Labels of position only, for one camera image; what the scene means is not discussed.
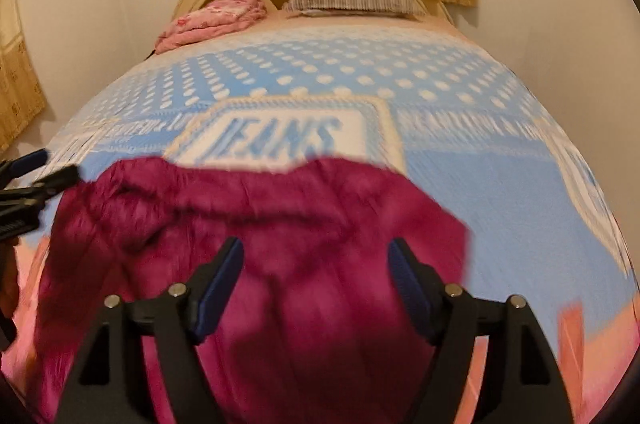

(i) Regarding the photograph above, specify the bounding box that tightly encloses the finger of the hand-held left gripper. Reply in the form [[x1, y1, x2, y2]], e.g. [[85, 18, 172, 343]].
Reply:
[[0, 148, 51, 185], [0, 165, 81, 210]]

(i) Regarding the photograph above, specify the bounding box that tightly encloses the magenta puffer jacket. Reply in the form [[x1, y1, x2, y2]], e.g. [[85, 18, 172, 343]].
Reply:
[[30, 157, 473, 424]]

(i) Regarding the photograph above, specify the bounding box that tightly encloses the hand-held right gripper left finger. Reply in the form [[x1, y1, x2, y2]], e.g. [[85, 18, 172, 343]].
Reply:
[[54, 237, 245, 424]]

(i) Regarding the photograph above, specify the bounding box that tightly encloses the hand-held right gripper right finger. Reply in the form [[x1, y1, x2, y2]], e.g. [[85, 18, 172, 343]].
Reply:
[[387, 238, 573, 424]]

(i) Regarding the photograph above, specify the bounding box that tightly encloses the folded pink quilt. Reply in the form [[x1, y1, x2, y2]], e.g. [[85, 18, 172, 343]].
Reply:
[[155, 0, 268, 54]]

